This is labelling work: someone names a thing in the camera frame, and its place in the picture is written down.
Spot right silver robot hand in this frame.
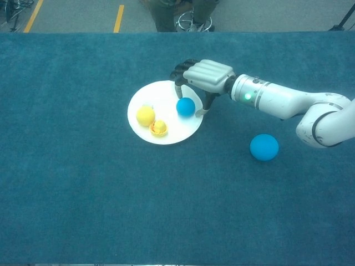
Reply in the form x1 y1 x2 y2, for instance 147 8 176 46
170 58 236 117

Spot small blue ball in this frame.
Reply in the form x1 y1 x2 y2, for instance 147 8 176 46
176 97 196 117

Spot small yellow orange toy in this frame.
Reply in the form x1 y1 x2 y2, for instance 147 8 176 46
153 120 168 134

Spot big yellow ball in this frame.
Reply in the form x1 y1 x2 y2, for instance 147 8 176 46
135 106 155 127

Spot yellow fluted cup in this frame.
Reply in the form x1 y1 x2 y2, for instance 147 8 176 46
149 121 169 138

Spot big blue ball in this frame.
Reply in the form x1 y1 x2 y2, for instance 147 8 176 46
250 134 280 161

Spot white round plate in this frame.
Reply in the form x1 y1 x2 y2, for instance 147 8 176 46
126 80 205 145

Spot chrome stool base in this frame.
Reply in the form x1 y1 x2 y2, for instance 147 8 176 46
175 11 216 33

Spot person in olive trousers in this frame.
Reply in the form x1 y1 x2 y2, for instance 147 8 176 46
146 0 220 33

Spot black tripod stand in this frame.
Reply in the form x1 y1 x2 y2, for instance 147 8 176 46
328 2 355 32

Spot teal table cloth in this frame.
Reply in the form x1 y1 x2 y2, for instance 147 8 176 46
0 32 355 265

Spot dark metal wheeled frame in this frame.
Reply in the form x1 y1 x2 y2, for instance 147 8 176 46
0 0 36 32

